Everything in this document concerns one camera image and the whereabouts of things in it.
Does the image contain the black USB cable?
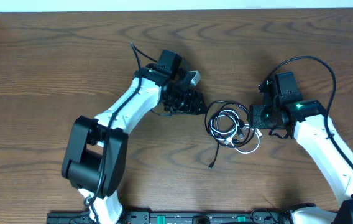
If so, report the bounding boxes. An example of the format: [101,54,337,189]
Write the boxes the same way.
[204,100,257,170]

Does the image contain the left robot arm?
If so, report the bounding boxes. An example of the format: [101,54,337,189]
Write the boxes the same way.
[61,50,207,223]

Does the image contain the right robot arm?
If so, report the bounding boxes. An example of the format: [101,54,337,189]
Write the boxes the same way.
[249,72,353,224]

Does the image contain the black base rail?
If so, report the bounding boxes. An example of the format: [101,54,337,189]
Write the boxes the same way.
[45,210,292,224]

